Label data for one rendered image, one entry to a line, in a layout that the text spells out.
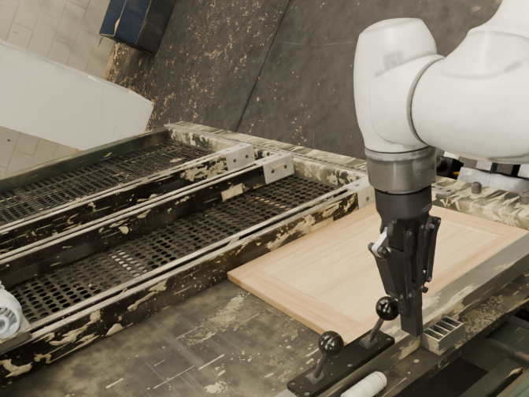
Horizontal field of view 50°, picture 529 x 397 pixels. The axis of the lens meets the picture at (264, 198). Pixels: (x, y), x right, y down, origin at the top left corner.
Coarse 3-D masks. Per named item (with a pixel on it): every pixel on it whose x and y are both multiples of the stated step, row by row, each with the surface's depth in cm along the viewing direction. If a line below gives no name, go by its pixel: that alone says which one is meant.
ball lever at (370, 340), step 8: (384, 296) 88; (376, 304) 87; (384, 304) 86; (392, 304) 86; (376, 312) 87; (384, 312) 86; (392, 312) 86; (384, 320) 87; (392, 320) 87; (376, 328) 91; (368, 336) 93; (360, 344) 95; (368, 344) 94
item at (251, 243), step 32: (352, 192) 152; (288, 224) 141; (192, 256) 131; (224, 256) 131; (256, 256) 137; (128, 288) 122; (160, 288) 123; (192, 288) 128; (64, 320) 113; (96, 320) 115; (128, 320) 120; (0, 352) 106; (32, 352) 109; (64, 352) 113
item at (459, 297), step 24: (528, 240) 120; (480, 264) 114; (504, 264) 113; (528, 264) 117; (456, 288) 108; (480, 288) 108; (432, 312) 102; (456, 312) 104; (408, 336) 97; (384, 360) 94; (336, 384) 88
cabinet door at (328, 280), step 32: (352, 224) 146; (448, 224) 138; (480, 224) 135; (288, 256) 135; (320, 256) 133; (352, 256) 131; (448, 256) 124; (480, 256) 121; (256, 288) 123; (288, 288) 121; (320, 288) 120; (352, 288) 118; (320, 320) 108; (352, 320) 107
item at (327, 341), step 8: (320, 336) 81; (328, 336) 80; (336, 336) 80; (320, 344) 80; (328, 344) 80; (336, 344) 80; (320, 352) 81; (328, 352) 80; (336, 352) 80; (320, 360) 84; (320, 368) 85; (312, 376) 88; (320, 376) 88; (312, 384) 87
